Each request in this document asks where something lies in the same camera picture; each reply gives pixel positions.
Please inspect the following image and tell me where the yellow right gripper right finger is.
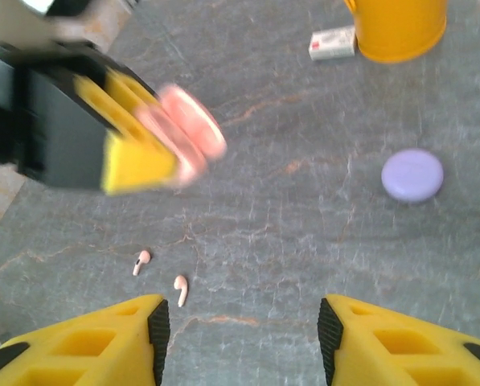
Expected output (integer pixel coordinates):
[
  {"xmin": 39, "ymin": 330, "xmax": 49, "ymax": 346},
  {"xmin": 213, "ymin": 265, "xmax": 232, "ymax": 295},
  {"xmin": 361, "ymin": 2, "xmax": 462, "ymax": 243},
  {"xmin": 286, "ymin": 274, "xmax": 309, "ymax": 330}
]
[{"xmin": 318, "ymin": 294, "xmax": 480, "ymax": 386}]

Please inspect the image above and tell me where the yellow pen cup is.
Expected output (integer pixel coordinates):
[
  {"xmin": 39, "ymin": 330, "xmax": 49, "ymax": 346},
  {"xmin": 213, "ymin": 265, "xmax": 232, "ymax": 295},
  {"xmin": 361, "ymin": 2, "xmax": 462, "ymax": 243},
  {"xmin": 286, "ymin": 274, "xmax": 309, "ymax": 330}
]
[{"xmin": 343, "ymin": 0, "xmax": 449, "ymax": 64}]

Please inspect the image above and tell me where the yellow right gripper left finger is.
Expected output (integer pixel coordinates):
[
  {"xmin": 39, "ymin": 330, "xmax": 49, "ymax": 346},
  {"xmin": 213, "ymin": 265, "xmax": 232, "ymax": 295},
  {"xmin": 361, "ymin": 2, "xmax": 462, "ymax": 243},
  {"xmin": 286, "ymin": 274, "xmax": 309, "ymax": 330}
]
[{"xmin": 0, "ymin": 294, "xmax": 171, "ymax": 386}]

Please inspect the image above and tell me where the purple earbud charging case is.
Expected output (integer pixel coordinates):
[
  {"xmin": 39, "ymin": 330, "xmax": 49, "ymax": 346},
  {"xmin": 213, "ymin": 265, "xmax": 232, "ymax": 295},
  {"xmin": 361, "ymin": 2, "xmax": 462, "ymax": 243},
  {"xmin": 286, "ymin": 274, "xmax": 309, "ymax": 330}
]
[{"xmin": 380, "ymin": 148, "xmax": 445, "ymax": 204}]

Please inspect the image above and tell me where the pink wireless earbud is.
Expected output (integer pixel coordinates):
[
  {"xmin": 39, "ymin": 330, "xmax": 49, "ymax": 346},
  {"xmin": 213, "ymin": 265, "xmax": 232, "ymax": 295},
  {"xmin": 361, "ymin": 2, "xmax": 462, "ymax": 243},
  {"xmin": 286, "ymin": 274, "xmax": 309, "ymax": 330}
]
[
  {"xmin": 132, "ymin": 249, "xmax": 151, "ymax": 277},
  {"xmin": 173, "ymin": 274, "xmax": 189, "ymax": 308}
]

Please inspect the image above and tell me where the pink earbud charging case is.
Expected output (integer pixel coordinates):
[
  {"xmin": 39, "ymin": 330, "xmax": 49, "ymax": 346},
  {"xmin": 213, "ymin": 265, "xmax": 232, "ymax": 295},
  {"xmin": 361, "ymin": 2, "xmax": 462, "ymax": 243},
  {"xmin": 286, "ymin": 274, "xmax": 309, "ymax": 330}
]
[{"xmin": 137, "ymin": 83, "xmax": 228, "ymax": 188}]

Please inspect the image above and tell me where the white eraser box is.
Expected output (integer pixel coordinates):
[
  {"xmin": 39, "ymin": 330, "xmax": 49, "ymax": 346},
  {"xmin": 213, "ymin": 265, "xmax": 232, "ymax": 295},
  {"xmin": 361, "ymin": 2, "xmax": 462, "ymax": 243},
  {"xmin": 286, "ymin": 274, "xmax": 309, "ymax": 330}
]
[{"xmin": 308, "ymin": 24, "xmax": 357, "ymax": 62}]

